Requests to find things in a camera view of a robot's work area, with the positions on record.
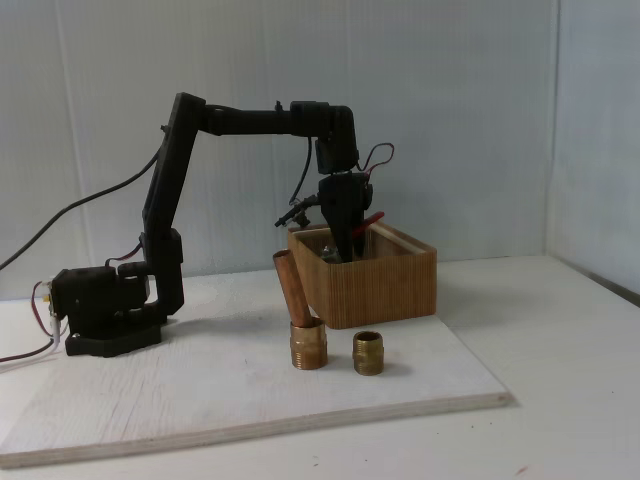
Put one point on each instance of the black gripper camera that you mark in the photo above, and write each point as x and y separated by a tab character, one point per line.
302	216

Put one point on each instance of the white wooden board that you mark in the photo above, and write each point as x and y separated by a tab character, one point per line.
425	370

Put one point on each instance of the copper pipe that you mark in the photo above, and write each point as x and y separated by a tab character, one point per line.
292	290

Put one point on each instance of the tall brass pipe fitting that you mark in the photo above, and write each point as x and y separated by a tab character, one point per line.
308	350

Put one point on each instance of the brown wooden box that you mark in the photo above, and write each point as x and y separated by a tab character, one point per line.
380	290

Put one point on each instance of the short brass threaded nipple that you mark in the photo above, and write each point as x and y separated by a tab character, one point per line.
367	355

